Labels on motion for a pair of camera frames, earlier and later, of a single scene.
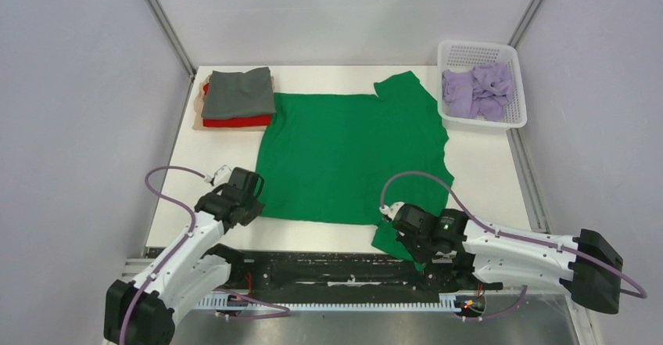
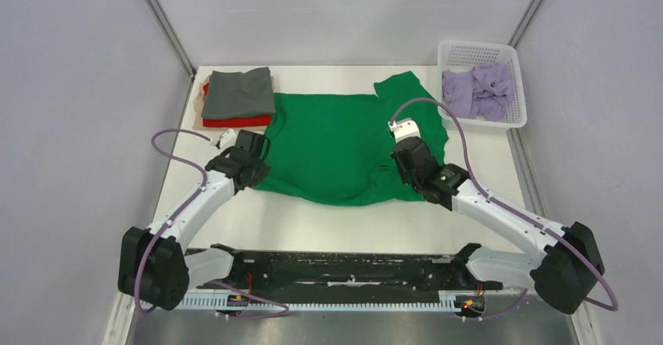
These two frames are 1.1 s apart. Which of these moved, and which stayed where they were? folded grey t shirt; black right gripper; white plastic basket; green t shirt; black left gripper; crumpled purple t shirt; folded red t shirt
Moved: black left gripper; green t shirt; black right gripper
Stayed: crumpled purple t shirt; folded grey t shirt; white plastic basket; folded red t shirt
